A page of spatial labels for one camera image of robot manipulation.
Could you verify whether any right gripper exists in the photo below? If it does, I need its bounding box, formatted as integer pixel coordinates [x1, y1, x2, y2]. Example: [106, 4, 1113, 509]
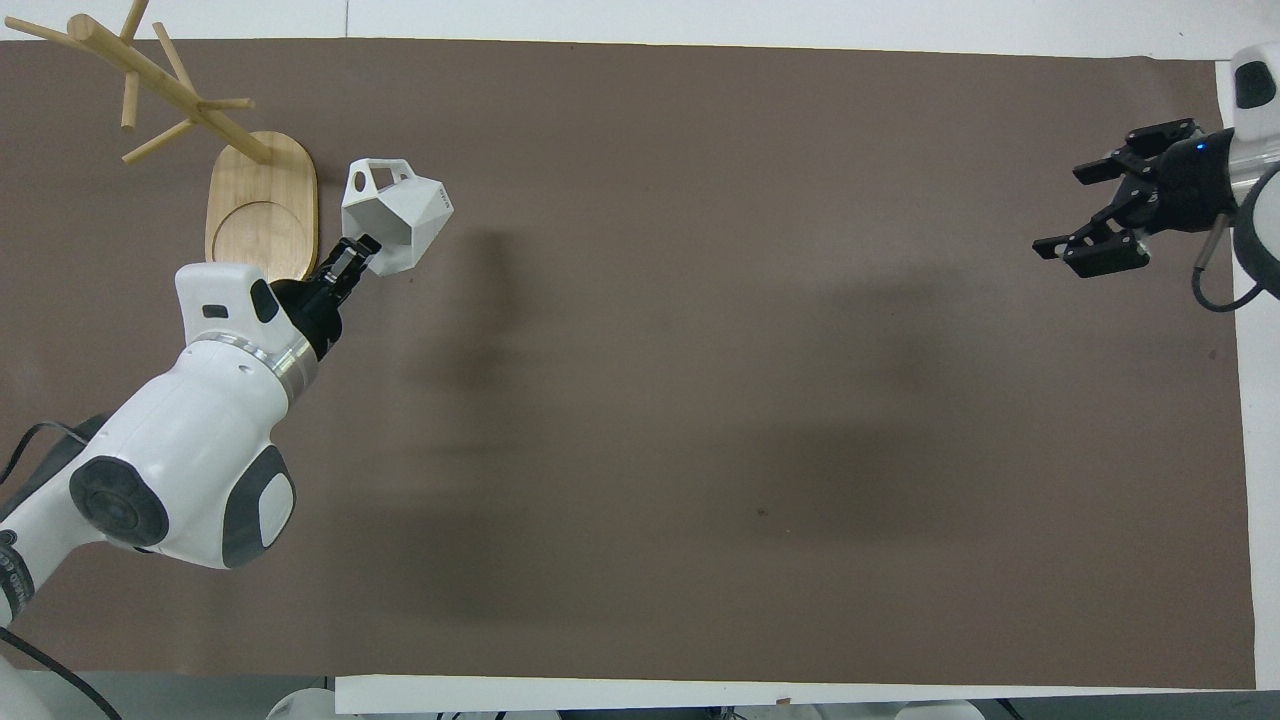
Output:
[1033, 118, 1242, 280]

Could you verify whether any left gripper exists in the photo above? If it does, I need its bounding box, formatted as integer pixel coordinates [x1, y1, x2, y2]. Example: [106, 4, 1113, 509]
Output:
[270, 268, 349, 361]

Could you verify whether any white faceted cup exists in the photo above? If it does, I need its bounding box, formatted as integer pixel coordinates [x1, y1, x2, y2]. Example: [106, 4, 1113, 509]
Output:
[341, 158, 457, 279]

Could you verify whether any wooden cup rack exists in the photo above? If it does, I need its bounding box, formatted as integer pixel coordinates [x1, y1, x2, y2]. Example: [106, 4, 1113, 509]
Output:
[3, 0, 319, 285]

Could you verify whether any black cable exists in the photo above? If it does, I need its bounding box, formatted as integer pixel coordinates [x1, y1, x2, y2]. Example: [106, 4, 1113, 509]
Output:
[0, 625, 123, 720]
[1190, 163, 1280, 314]
[0, 421, 91, 489]

